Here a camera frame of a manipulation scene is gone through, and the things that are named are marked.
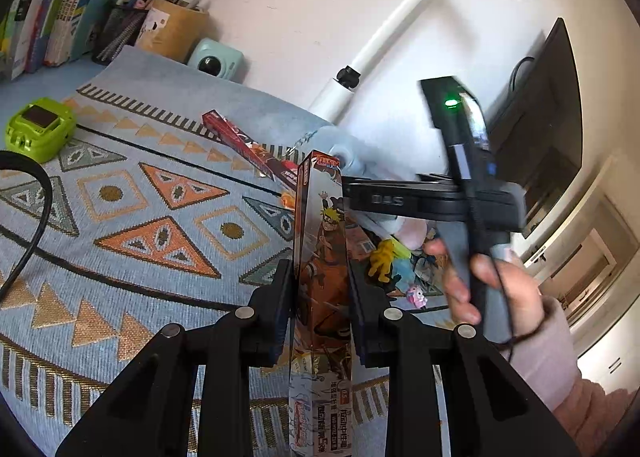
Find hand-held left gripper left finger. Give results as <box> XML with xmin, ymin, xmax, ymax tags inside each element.
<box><xmin>54</xmin><ymin>258</ymin><xmax>296</xmax><ymax>457</ymax></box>

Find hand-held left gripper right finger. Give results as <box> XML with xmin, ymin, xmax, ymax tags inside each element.
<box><xmin>346</xmin><ymin>262</ymin><xmax>583</xmax><ymax>457</ymax></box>

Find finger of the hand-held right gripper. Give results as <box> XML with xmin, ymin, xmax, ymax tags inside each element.
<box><xmin>345</xmin><ymin>185</ymin><xmax>421</xmax><ymax>218</ymax></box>
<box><xmin>342</xmin><ymin>175</ymin><xmax>453</xmax><ymax>186</ymax></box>

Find grey-blue plush toy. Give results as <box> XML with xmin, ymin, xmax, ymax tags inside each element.
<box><xmin>295</xmin><ymin>126</ymin><xmax>421</xmax><ymax>180</ymax></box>

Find pastel three-ball plush toy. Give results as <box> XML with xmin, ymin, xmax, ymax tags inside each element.
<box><xmin>385</xmin><ymin>217</ymin><xmax>436</xmax><ymax>250</ymax></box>

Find orange cartoon pen box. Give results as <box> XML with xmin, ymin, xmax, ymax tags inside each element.
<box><xmin>287</xmin><ymin>149</ymin><xmax>357</xmax><ymax>457</ymax></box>

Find person's right forearm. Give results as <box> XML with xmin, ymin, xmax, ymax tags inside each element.
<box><xmin>510</xmin><ymin>294</ymin><xmax>640</xmax><ymax>457</ymax></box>

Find person's right hand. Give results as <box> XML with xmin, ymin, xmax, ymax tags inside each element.
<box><xmin>424</xmin><ymin>239</ymin><xmax>546</xmax><ymax>340</ymax></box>

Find yellow toy figure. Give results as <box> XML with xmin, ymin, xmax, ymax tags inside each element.
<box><xmin>369</xmin><ymin>238</ymin><xmax>412</xmax><ymax>283</ymax></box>

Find pile of small toys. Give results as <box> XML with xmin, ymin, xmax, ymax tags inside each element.
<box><xmin>350</xmin><ymin>227</ymin><xmax>451</xmax><ymax>310</ymax></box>

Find black monitor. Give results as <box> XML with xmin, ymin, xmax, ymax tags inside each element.
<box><xmin>487</xmin><ymin>17</ymin><xmax>584</xmax><ymax>239</ymax></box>

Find white cabinet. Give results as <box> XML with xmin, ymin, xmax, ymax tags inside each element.
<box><xmin>520</xmin><ymin>152</ymin><xmax>640</xmax><ymax>395</ymax></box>

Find white desk lamp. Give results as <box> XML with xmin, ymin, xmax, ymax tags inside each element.
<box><xmin>307</xmin><ymin>0</ymin><xmax>545</xmax><ymax>126</ymax></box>

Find dark red pen box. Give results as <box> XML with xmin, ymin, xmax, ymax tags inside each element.
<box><xmin>201</xmin><ymin>110</ymin><xmax>301</xmax><ymax>188</ymax></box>

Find patterned blue woven mat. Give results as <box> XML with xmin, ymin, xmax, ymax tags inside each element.
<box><xmin>0</xmin><ymin>46</ymin><xmax>451</xmax><ymax>457</ymax></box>

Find cork pen holder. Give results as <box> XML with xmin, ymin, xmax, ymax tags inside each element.
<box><xmin>136</xmin><ymin>0</ymin><xmax>210</xmax><ymax>65</ymax></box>

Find lime green plastic device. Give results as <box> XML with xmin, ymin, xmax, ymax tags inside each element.
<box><xmin>4</xmin><ymin>97</ymin><xmax>77</xmax><ymax>162</ymax></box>

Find black mesh pen holder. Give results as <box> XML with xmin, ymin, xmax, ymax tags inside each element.
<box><xmin>91</xmin><ymin>4</ymin><xmax>150</xmax><ymax>66</ymax></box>

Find row of upright books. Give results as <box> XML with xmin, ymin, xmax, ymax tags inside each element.
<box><xmin>0</xmin><ymin>0</ymin><xmax>158</xmax><ymax>82</ymax></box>

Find black cable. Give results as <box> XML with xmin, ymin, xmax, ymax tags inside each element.
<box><xmin>0</xmin><ymin>150</ymin><xmax>53</xmax><ymax>298</ymax></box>

